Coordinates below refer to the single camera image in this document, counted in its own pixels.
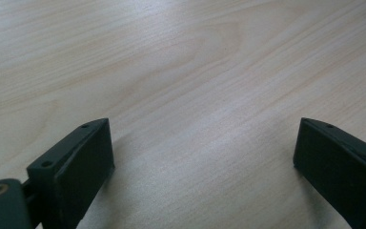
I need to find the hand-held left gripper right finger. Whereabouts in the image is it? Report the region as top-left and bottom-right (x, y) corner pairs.
(293, 116), (366, 229)

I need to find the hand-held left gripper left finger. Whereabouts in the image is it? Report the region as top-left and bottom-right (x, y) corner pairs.
(26, 117), (115, 229)

